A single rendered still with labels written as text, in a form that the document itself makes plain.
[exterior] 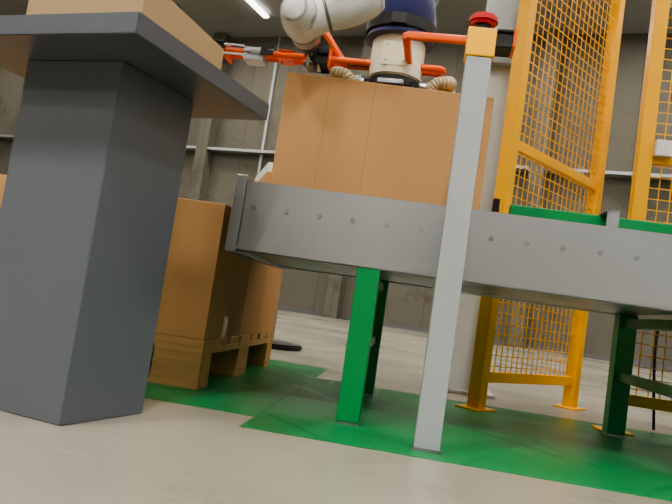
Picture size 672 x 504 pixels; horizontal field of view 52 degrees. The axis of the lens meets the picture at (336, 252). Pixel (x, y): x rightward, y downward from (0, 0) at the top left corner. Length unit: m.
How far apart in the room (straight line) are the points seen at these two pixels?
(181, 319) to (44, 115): 0.77
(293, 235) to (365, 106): 0.45
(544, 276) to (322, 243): 0.57
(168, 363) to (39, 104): 0.85
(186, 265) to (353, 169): 0.56
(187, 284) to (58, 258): 0.67
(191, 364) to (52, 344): 0.68
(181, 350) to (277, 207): 0.52
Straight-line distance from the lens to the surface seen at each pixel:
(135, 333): 1.53
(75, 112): 1.48
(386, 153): 1.97
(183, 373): 2.03
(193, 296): 2.02
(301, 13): 1.92
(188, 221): 2.05
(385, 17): 2.22
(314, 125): 2.00
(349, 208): 1.80
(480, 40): 1.72
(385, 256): 1.78
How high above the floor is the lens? 0.30
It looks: 4 degrees up
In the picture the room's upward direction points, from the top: 8 degrees clockwise
